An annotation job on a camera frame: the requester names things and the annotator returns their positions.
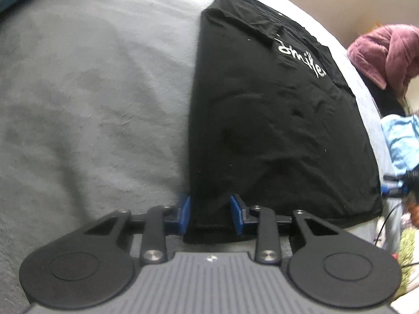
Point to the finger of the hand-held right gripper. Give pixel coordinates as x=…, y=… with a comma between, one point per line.
x=392, y=186

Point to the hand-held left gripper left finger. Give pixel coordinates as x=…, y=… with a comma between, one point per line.
x=186, y=212

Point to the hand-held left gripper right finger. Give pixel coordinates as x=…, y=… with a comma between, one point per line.
x=236, y=214

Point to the black printed t-shirt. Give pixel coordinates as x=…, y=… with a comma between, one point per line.
x=278, y=121

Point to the light blue folded cloth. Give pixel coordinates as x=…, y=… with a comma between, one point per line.
x=401, y=137

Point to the green patterned mat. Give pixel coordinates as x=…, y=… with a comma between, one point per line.
x=409, y=248

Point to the pink quilted jacket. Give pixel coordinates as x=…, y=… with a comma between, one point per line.
x=392, y=49

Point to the grey bed blanket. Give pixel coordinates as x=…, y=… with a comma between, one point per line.
x=81, y=104

